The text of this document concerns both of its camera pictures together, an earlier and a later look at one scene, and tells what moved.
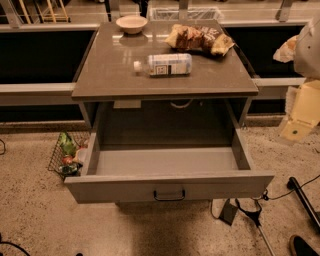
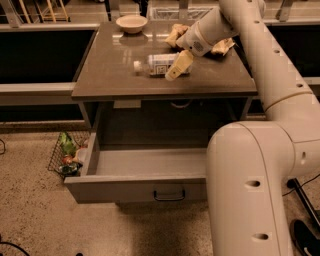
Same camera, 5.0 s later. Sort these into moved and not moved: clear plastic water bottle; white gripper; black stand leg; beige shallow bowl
Moved: white gripper
Not moved: clear plastic water bottle; black stand leg; beige shallow bowl
